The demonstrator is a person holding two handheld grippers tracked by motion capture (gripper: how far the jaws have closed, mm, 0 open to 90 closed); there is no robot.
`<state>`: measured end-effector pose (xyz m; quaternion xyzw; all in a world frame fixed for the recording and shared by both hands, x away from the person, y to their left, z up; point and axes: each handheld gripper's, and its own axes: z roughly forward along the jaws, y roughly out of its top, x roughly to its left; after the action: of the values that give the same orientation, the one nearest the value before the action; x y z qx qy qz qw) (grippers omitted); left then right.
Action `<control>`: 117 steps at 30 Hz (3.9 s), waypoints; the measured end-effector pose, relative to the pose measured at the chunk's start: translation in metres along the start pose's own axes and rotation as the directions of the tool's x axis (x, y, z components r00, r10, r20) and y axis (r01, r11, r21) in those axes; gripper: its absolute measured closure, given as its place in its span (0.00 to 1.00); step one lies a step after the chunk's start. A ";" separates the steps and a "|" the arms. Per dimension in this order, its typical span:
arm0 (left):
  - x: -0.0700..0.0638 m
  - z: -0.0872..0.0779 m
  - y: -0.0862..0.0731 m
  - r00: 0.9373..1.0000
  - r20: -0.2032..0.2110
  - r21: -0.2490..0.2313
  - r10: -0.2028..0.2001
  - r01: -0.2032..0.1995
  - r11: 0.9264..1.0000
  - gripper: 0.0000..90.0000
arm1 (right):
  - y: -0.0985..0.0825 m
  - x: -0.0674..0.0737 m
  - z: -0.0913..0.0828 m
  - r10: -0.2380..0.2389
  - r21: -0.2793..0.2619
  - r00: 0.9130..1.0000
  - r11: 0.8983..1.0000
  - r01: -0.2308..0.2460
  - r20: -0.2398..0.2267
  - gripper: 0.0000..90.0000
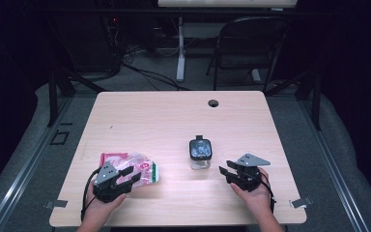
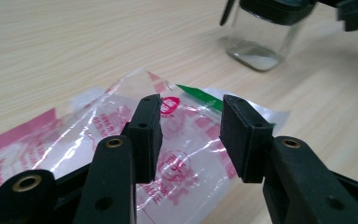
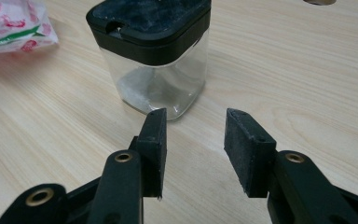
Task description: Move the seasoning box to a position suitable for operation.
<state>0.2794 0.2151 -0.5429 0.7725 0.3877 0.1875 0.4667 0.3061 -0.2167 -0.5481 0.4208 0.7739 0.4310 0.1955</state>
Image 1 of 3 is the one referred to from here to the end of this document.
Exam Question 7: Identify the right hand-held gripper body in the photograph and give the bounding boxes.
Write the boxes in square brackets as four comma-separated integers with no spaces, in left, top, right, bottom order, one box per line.
[226,153,271,192]

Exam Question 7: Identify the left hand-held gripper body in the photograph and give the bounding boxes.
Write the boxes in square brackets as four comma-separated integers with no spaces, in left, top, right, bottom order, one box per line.
[91,161,133,203]

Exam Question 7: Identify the pink and clear plastic bag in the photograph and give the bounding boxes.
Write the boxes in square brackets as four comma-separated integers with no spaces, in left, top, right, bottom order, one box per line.
[100,152,160,189]

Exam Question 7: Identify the person's left hand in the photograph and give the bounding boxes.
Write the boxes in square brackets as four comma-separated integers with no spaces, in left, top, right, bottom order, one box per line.
[84,182,127,221]

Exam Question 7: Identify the person's right hand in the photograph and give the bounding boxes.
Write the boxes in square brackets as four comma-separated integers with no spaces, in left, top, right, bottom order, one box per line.
[230,167,273,220]

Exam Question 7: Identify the grey tape piece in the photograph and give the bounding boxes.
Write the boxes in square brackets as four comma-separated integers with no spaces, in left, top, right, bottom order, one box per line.
[289,196,313,209]
[43,199,69,210]

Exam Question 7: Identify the white desk leg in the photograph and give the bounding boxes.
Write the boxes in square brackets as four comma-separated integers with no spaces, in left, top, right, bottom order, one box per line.
[176,16,187,82]

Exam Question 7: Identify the black folding chair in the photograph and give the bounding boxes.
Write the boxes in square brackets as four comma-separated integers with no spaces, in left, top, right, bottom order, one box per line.
[206,15,290,94]

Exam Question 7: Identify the dark computer tower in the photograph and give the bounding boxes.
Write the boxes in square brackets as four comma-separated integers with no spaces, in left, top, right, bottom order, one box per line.
[71,14,124,74]

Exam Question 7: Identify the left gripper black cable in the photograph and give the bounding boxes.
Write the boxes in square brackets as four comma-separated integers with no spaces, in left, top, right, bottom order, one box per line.
[80,167,101,222]

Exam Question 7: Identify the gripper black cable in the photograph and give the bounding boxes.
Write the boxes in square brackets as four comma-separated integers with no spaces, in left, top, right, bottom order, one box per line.
[260,172,276,214]
[80,167,101,222]

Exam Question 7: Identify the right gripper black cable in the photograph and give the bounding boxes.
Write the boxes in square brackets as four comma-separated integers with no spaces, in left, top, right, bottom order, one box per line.
[260,172,276,214]

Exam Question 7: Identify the aluminium floor rail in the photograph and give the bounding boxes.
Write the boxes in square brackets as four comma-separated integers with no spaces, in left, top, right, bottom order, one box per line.
[298,96,371,232]
[0,96,74,232]

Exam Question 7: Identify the black floor cables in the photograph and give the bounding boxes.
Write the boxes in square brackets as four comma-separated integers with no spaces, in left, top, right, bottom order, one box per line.
[121,62,191,92]

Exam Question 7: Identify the black metal frame post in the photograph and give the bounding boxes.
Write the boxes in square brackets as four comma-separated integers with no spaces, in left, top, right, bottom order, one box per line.
[46,68,108,128]
[264,68,323,131]

